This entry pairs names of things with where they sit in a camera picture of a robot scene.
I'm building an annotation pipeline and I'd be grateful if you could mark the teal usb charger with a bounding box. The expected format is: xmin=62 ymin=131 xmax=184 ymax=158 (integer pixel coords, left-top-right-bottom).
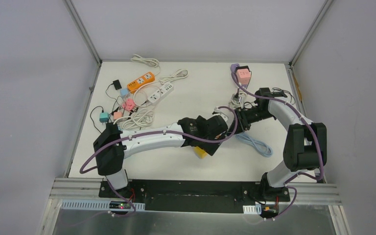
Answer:
xmin=99 ymin=112 xmax=110 ymax=123

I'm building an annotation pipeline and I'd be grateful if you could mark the pink round socket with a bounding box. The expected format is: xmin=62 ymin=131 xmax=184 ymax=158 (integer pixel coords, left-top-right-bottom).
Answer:
xmin=121 ymin=98 xmax=136 ymax=112

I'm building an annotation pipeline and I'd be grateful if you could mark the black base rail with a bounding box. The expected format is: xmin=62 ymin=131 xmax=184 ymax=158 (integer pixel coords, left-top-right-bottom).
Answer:
xmin=98 ymin=180 xmax=290 ymax=213

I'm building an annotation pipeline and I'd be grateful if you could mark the white coiled strip cord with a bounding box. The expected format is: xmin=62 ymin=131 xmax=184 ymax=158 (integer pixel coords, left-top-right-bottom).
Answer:
xmin=113 ymin=107 xmax=156 ymax=131

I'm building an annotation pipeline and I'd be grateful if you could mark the orange power strip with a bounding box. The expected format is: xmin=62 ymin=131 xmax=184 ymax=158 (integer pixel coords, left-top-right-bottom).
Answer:
xmin=127 ymin=72 xmax=155 ymax=94

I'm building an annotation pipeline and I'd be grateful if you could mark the yellow white cube socket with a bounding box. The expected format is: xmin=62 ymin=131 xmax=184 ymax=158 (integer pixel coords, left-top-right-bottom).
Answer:
xmin=193 ymin=146 xmax=208 ymax=159

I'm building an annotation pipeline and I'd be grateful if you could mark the black thin cable bundle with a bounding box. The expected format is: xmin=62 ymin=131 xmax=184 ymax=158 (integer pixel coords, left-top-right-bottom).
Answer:
xmin=272 ymin=86 xmax=296 ymax=106

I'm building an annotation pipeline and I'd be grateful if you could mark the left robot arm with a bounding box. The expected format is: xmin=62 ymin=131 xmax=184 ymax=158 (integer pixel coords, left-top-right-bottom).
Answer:
xmin=93 ymin=113 xmax=229 ymax=198

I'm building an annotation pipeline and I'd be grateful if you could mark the black usb cable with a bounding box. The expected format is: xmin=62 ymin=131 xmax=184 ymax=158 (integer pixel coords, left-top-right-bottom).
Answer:
xmin=90 ymin=105 xmax=108 ymax=135

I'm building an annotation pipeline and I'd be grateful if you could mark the salmon pink charger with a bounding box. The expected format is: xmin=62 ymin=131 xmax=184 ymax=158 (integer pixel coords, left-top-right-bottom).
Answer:
xmin=113 ymin=112 xmax=123 ymax=120

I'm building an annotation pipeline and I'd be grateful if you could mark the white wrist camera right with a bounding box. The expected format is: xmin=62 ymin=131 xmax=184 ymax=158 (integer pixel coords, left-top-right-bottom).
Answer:
xmin=231 ymin=94 xmax=242 ymax=106

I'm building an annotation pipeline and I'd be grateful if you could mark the light blue coiled cable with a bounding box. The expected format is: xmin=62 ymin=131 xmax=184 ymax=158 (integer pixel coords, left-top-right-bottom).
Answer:
xmin=235 ymin=132 xmax=274 ymax=158

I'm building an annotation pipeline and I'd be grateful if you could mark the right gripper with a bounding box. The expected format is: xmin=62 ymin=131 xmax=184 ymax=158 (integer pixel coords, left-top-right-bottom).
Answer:
xmin=227 ymin=106 xmax=275 ymax=136

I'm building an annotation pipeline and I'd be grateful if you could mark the light blue small charger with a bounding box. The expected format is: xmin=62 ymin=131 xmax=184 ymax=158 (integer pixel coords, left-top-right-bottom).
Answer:
xmin=119 ymin=88 xmax=129 ymax=97

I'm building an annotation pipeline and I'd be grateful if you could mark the pink cube socket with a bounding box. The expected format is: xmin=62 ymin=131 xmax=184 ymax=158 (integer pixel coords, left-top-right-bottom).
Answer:
xmin=235 ymin=66 xmax=252 ymax=89

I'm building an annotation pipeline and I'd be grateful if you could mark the small black charger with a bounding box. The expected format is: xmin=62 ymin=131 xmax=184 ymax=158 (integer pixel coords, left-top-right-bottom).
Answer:
xmin=112 ymin=80 xmax=122 ymax=90

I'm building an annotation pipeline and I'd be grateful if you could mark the pink usb cable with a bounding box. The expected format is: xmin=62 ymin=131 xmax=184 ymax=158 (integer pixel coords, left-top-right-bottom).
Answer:
xmin=133 ymin=85 xmax=163 ymax=108

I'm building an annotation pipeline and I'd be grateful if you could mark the white cord bundle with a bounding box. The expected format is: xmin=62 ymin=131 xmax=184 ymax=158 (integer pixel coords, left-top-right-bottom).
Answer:
xmin=229 ymin=95 xmax=250 ymax=111

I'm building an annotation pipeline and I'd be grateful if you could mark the purple power strip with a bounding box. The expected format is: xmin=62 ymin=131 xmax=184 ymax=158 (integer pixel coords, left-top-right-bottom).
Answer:
xmin=230 ymin=64 xmax=252 ymax=89

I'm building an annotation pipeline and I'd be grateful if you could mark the white power strip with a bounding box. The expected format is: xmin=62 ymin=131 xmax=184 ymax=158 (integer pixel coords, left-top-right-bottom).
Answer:
xmin=147 ymin=82 xmax=174 ymax=105

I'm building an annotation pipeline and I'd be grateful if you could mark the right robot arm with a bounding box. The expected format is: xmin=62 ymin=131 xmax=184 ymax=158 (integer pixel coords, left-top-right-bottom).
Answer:
xmin=235 ymin=88 xmax=327 ymax=201

